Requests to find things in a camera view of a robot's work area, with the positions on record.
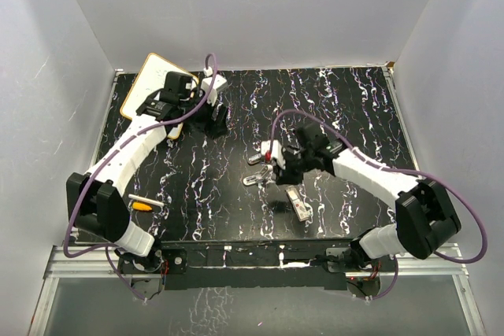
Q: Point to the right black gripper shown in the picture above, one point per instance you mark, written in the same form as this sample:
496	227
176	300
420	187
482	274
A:
286	176

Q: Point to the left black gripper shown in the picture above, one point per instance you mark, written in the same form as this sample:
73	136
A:
214	127

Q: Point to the white staple box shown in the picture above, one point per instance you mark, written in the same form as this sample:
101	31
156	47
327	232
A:
297	203

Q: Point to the beige grey stapler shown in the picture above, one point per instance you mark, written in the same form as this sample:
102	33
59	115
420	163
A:
255	159

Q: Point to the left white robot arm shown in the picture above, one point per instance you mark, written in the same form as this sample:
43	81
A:
95	198

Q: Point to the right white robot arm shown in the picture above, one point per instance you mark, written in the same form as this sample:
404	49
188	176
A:
425	217

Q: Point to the white marker pen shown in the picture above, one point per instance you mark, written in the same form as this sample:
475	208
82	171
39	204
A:
146	200

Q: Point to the orange marker cap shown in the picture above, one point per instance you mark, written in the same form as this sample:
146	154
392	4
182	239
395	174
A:
141	207

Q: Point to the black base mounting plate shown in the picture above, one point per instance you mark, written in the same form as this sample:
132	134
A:
312	262

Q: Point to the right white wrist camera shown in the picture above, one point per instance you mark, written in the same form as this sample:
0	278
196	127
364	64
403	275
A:
273	153

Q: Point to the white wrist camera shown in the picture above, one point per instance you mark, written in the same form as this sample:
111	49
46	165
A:
273	153
213	88

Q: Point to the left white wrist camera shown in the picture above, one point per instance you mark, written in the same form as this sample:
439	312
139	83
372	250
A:
213	88

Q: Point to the small whiteboard with wooden frame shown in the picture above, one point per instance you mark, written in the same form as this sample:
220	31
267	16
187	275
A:
151	77

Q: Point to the aluminium frame rail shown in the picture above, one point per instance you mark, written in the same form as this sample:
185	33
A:
92	265

